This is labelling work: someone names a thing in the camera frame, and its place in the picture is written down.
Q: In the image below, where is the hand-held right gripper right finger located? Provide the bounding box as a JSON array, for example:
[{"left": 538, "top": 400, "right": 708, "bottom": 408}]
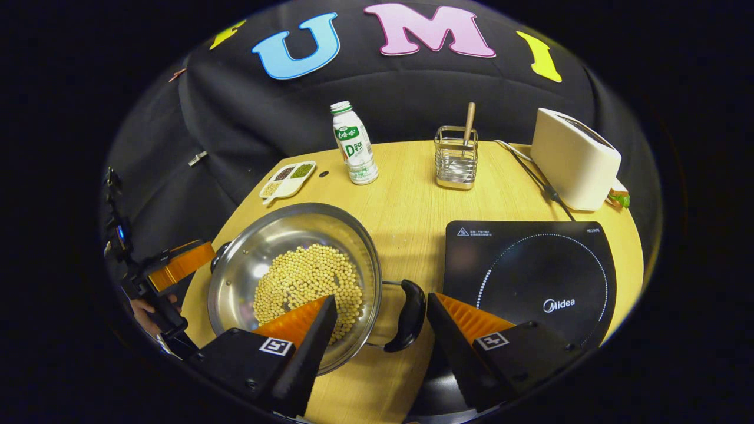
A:
[{"left": 426, "top": 291, "right": 584, "bottom": 413}]

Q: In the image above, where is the wire utensil holder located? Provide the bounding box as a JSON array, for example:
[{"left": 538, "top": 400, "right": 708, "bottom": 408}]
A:
[{"left": 434, "top": 125, "right": 479, "bottom": 190}]

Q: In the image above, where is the black induction cooktop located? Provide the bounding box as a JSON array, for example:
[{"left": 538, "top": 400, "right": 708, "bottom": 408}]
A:
[{"left": 406, "top": 220, "right": 617, "bottom": 422}]

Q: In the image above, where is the white toaster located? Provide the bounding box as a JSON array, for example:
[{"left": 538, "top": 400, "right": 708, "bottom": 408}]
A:
[{"left": 530, "top": 108, "right": 623, "bottom": 211}]

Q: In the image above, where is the stainless steel pot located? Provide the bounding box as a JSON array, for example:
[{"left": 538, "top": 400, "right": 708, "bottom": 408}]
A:
[{"left": 207, "top": 202, "right": 426, "bottom": 376}]

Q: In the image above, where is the sandwich with lettuce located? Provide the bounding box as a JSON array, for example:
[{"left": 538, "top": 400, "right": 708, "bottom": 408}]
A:
[{"left": 607, "top": 178, "right": 631, "bottom": 209}]

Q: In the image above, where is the black backdrop cloth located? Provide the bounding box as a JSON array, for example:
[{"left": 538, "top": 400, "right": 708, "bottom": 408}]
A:
[{"left": 100, "top": 0, "right": 663, "bottom": 266}]

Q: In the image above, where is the pile of soybeans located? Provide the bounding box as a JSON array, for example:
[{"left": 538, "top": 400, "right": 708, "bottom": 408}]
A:
[{"left": 253, "top": 243, "right": 364, "bottom": 345}]

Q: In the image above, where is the wooden-handled utensil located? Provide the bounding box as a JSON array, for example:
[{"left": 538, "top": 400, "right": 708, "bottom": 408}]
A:
[{"left": 462, "top": 102, "right": 477, "bottom": 147}]

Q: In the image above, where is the black toaster power cable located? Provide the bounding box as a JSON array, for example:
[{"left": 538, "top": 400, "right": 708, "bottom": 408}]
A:
[{"left": 494, "top": 140, "right": 577, "bottom": 222}]

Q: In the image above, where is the white bottle with green label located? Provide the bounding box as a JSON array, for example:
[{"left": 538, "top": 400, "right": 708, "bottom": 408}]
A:
[{"left": 330, "top": 101, "right": 379, "bottom": 186}]

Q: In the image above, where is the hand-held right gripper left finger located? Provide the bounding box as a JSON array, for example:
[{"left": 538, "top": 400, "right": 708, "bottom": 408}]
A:
[{"left": 188, "top": 294, "right": 338, "bottom": 419}]

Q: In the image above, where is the white divided dish of beans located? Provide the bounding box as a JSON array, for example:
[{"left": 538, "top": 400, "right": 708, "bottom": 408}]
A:
[{"left": 259, "top": 160, "right": 317, "bottom": 204}]

